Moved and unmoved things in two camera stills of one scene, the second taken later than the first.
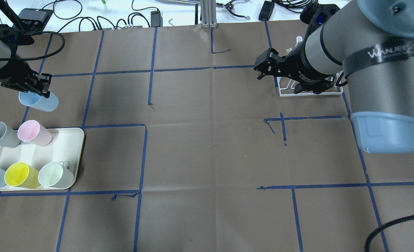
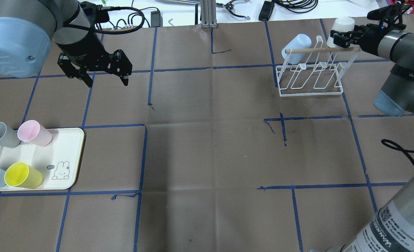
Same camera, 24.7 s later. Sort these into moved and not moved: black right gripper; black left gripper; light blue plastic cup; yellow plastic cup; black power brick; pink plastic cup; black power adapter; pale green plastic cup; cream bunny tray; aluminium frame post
Moved: black left gripper; pale green plastic cup; light blue plastic cup; black right gripper
Not moved: black power brick; pink plastic cup; yellow plastic cup; cream bunny tray; black power adapter; aluminium frame post
